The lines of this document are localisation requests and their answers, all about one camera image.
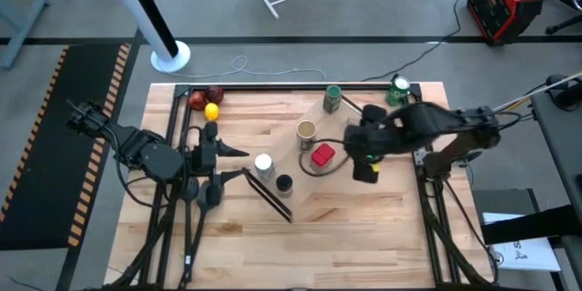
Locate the wooden shelf black metal frame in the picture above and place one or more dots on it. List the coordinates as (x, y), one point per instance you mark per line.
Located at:
(309, 191)

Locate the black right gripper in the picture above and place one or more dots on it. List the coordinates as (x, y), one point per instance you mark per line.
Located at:
(368, 141)

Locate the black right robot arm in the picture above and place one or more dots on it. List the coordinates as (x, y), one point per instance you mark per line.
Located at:
(436, 120)

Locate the black-lid orange spice jar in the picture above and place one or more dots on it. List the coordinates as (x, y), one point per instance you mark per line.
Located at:
(284, 184)

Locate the green-lid spice jar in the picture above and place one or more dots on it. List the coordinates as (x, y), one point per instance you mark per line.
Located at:
(332, 97)

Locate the green soda can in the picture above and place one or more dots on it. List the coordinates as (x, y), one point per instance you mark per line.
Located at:
(398, 91)

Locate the black aluminium table frame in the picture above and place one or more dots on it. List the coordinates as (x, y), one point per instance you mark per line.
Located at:
(273, 86)

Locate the black slotted spatula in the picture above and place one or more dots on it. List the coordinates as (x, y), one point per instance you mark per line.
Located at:
(210, 197)

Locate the red block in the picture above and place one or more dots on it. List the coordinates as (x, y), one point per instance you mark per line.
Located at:
(323, 154)

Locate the black round clamp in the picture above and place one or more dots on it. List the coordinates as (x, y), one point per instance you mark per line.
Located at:
(570, 95)

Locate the red black tool box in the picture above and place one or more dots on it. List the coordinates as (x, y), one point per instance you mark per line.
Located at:
(500, 0)

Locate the thin white rod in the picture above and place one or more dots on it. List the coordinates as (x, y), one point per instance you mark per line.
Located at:
(545, 87)

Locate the grey desk leg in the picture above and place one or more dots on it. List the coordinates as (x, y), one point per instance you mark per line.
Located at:
(18, 32)

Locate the black mat orange stripes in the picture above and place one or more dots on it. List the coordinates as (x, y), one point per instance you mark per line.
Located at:
(54, 145)

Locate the dark grey box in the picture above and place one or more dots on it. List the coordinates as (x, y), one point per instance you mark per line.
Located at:
(495, 200)

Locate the yellow lemon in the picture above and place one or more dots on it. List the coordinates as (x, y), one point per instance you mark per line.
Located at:
(211, 112)

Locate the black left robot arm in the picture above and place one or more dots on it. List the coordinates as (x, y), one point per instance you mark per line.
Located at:
(154, 159)

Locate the black bar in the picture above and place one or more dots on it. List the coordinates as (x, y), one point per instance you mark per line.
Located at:
(532, 225)

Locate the white black pole stand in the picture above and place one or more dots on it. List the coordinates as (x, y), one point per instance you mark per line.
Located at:
(136, 7)

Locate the tan-lid seasoning jar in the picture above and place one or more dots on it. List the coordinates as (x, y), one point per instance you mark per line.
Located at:
(307, 131)

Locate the black spoon spatula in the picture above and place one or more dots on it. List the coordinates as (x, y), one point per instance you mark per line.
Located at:
(188, 190)

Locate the white-lid bagel seasoning jar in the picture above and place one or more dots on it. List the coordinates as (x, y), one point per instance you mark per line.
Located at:
(264, 163)

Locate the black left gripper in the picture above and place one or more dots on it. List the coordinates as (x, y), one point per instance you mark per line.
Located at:
(204, 157)

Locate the dark side table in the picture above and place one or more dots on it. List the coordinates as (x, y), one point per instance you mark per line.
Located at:
(559, 145)

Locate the white paper bag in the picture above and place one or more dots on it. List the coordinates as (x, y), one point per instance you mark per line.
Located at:
(523, 254)

